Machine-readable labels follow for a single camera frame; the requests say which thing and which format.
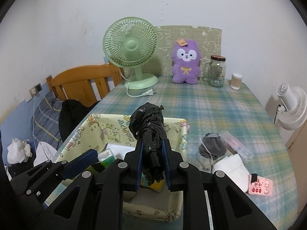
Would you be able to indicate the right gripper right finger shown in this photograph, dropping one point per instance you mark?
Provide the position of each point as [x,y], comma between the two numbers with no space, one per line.
[210,200]

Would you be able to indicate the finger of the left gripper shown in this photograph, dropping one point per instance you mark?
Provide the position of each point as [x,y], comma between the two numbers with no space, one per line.
[79,164]

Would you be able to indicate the green tissue pack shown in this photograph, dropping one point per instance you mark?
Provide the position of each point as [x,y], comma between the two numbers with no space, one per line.
[106,157]

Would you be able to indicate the pink wet wipes pack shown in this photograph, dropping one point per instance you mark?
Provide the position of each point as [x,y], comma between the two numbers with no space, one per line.
[260,186]

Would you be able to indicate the white towel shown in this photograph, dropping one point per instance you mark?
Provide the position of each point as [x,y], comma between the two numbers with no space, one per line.
[234,168]

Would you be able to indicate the clear plastic pencil pouch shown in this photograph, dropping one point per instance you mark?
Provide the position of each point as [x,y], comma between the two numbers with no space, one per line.
[237,146]

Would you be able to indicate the cartoon tissue pack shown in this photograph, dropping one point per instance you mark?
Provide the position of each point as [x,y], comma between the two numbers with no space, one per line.
[151,184]

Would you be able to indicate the gray socks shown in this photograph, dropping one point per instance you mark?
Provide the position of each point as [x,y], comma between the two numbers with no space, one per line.
[212,146]

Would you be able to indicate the black umbrella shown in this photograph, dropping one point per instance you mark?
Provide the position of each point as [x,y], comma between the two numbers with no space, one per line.
[147,125]

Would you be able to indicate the white garment on bed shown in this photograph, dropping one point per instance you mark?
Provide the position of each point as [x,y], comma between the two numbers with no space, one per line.
[44,152]

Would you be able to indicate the white crumpled cloth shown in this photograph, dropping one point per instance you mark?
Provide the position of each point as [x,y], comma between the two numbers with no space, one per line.
[18,151]

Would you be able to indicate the blue plaid pillow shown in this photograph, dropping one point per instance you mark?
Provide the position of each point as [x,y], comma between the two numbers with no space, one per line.
[45,121]

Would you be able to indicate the yellow cartoon storage box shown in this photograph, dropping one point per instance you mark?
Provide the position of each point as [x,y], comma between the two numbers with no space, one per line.
[111,132]

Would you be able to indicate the black clothing on chair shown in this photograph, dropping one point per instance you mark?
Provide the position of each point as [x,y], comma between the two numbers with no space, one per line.
[71,114]

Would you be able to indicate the wooden bed headboard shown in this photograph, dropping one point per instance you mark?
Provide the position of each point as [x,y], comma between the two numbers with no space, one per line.
[76,83]

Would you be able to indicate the beige door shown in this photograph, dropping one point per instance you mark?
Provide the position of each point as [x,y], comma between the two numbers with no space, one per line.
[296,147]

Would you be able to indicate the white standing fan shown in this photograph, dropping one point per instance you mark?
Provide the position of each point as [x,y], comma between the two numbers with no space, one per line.
[292,112]

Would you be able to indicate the cotton swab container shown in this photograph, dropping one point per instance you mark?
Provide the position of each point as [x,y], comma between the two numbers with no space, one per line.
[235,82]

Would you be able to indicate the glass mason jar mug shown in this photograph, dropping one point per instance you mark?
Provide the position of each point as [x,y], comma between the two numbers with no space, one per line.
[215,71]

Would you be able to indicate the green desk fan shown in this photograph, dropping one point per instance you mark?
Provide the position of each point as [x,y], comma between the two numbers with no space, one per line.
[131,42]

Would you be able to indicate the purple plush bear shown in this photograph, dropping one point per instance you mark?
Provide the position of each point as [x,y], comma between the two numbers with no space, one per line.
[186,62]

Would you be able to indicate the green patterned board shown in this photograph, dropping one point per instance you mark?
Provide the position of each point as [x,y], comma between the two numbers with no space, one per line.
[172,37]

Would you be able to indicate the wall power outlet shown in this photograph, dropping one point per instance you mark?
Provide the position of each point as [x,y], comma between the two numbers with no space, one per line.
[35,90]

